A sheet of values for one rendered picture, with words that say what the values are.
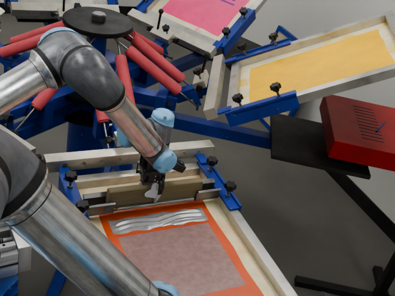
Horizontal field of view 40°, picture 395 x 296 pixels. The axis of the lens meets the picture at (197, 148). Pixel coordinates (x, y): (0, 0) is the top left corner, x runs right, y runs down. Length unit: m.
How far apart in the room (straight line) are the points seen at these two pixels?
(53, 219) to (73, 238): 0.04
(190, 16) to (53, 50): 1.78
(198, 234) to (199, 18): 1.51
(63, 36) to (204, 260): 0.87
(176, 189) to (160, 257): 0.28
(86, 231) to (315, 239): 2.97
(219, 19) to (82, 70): 1.81
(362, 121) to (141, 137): 1.38
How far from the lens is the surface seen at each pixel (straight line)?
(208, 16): 3.10
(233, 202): 2.04
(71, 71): 1.36
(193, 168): 2.17
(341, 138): 2.45
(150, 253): 1.83
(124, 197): 1.91
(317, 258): 3.50
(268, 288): 1.83
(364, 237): 3.82
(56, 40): 1.44
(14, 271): 1.51
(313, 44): 2.72
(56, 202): 0.70
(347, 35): 2.71
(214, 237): 1.94
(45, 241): 0.72
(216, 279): 1.80
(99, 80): 1.35
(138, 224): 1.92
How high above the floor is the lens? 2.25
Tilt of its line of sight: 33 degrees down
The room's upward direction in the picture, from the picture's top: 13 degrees clockwise
